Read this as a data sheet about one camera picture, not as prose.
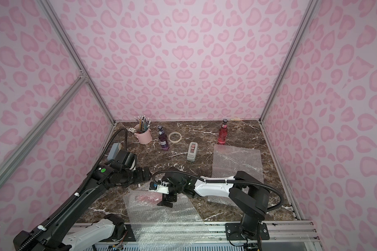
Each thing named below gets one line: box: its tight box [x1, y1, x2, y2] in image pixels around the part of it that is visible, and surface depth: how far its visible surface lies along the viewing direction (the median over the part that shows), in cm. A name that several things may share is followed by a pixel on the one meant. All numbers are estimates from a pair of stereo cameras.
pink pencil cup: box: [134, 123, 153, 145], surface depth 106 cm
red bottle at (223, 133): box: [217, 118, 228, 146], surface depth 103 cm
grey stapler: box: [107, 142, 123, 161], surface depth 99 cm
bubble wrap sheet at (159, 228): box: [123, 189, 209, 251], surface depth 77 cm
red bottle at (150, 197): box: [135, 191, 163, 205], surface depth 80 cm
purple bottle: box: [157, 124, 170, 152], surface depth 97 cm
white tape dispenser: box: [186, 141, 199, 162], surface depth 101 cm
